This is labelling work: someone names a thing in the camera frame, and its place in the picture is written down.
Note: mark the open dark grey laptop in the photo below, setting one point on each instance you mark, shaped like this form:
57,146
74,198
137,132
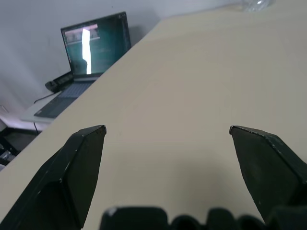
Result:
92,60

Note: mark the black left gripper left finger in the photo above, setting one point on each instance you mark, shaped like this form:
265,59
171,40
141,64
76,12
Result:
69,177

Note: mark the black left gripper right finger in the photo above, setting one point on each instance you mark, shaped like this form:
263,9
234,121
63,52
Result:
268,172

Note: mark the white side table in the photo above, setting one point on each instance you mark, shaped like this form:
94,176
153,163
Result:
31,115

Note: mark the clear plastic object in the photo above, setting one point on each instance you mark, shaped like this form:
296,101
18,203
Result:
259,4

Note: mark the black power strip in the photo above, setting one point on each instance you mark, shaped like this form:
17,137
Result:
60,82

